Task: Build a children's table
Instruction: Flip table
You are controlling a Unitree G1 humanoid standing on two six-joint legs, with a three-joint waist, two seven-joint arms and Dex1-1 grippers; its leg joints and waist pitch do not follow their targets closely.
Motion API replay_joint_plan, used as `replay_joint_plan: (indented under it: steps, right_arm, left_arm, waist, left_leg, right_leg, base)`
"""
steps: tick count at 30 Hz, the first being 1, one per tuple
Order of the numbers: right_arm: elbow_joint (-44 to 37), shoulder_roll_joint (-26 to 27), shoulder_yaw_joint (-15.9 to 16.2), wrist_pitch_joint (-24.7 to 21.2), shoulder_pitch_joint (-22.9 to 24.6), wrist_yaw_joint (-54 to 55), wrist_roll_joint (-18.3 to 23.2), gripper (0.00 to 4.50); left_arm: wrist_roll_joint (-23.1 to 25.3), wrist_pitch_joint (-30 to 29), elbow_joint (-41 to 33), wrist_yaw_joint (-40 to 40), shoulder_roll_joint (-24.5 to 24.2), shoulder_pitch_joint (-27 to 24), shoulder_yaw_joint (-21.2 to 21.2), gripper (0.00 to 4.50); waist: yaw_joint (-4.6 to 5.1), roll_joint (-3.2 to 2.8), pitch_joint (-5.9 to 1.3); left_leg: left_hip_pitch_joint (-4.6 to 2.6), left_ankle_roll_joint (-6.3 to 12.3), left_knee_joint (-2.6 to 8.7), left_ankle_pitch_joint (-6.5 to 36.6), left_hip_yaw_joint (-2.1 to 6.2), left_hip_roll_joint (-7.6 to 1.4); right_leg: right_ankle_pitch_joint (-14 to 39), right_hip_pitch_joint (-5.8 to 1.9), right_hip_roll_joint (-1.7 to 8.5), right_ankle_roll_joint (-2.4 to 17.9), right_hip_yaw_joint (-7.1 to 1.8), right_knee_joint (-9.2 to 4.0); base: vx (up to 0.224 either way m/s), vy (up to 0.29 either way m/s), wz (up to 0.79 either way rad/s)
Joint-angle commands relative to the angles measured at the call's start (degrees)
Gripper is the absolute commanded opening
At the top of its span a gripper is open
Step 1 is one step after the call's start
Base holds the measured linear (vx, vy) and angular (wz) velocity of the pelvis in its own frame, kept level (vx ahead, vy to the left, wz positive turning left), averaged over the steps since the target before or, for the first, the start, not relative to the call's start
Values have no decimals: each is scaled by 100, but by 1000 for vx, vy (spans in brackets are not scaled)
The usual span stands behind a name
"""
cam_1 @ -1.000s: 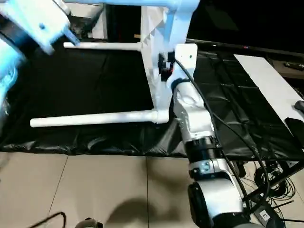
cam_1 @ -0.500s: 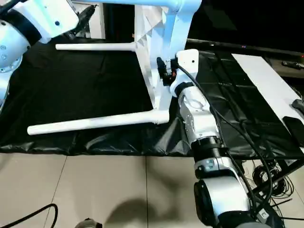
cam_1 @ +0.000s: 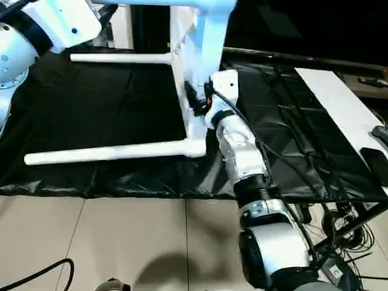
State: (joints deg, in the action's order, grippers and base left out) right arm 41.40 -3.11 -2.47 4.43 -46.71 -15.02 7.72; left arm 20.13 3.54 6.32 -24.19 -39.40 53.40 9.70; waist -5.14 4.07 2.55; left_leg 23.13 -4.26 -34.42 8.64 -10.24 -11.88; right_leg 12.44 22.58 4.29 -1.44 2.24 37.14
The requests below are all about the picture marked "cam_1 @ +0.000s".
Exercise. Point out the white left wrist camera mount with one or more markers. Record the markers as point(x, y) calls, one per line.
point(63, 24)

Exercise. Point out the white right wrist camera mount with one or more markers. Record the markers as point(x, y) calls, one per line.
point(225, 88)

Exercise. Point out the black smartphone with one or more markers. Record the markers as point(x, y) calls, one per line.
point(376, 163)

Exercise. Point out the white plastic table top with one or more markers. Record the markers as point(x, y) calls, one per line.
point(188, 75)

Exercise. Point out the grey remote control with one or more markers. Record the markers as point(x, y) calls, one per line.
point(380, 131)

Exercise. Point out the white flat board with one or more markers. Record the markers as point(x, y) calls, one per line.
point(339, 106)

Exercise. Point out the black panel with blue edge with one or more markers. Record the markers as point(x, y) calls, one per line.
point(150, 27)

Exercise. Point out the black remote control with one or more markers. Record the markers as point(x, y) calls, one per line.
point(371, 81)

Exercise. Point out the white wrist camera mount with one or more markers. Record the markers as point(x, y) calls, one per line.
point(225, 88)
point(63, 24)

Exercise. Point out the black mat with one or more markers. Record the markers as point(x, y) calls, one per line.
point(91, 106)

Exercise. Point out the black flat screen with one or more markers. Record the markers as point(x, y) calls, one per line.
point(303, 56)

